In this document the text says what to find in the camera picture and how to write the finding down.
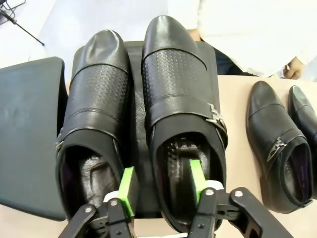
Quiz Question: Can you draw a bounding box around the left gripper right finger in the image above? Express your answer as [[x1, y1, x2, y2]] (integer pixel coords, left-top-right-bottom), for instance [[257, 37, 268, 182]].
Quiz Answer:
[[188, 160, 288, 238]]

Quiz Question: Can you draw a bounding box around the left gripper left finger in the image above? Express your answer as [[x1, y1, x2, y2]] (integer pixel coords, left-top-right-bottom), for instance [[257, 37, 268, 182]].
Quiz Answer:
[[58, 167, 139, 238]]

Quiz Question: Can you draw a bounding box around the black cap-toe buckle shoe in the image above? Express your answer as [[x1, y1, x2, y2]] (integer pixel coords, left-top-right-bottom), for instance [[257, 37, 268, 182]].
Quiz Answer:
[[246, 80, 316, 214], [288, 85, 317, 200]]

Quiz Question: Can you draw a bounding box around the black perforated monk-strap shoe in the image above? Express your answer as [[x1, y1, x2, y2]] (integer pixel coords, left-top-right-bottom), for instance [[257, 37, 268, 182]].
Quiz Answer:
[[54, 29, 132, 220], [140, 15, 229, 233]]

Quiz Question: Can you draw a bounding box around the person's left forearm white sleeve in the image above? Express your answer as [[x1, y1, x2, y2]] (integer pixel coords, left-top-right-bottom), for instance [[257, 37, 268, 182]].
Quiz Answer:
[[247, 32, 317, 83]]

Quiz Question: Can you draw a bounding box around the black shoe stand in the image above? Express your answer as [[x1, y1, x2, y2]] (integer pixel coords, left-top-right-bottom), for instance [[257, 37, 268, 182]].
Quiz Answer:
[[0, 56, 69, 222], [71, 39, 218, 220]]

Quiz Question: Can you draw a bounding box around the person's right hand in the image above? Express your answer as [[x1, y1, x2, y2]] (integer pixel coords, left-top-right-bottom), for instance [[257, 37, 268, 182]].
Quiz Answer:
[[186, 28, 202, 42]]

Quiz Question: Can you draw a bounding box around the person's left hand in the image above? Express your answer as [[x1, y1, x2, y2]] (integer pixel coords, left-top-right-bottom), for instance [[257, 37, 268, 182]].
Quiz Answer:
[[283, 62, 305, 80]]

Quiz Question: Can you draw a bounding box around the person in white jacket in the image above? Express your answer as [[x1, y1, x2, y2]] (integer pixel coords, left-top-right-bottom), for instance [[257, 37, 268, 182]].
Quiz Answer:
[[148, 0, 317, 84]]

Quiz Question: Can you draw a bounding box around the black tripod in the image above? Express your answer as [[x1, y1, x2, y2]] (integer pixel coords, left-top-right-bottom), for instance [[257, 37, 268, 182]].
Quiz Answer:
[[0, 0, 46, 47]]

